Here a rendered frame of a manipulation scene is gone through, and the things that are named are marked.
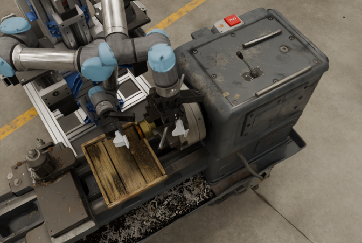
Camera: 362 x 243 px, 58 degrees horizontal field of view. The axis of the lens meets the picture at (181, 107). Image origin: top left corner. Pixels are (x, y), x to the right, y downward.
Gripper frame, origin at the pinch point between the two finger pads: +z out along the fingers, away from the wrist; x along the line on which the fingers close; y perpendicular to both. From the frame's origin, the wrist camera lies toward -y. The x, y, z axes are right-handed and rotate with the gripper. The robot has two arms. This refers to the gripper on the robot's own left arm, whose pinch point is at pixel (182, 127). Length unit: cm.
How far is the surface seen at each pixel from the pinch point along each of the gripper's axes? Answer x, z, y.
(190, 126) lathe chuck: -10.4, 14.8, -7.7
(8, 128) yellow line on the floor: -164, 100, 92
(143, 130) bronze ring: -22.4, 16.9, 9.7
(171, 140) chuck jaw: -12.9, 20.3, 1.4
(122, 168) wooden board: -26, 40, 24
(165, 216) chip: -11, 74, 15
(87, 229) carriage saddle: -6, 40, 48
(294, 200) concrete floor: -3, 136, -75
